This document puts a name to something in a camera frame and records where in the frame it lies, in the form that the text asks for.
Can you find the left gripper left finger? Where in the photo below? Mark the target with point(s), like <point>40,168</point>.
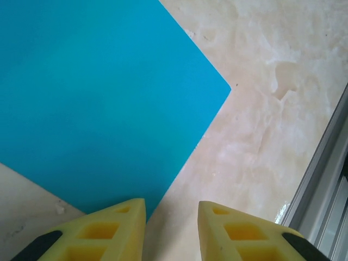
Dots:
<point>108,233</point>

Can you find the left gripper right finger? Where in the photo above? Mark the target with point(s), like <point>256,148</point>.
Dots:
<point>244,239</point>

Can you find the aluminium front frame rail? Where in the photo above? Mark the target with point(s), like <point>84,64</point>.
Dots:
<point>326,190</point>

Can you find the blue cloth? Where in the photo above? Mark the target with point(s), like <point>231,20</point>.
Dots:
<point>95,95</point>

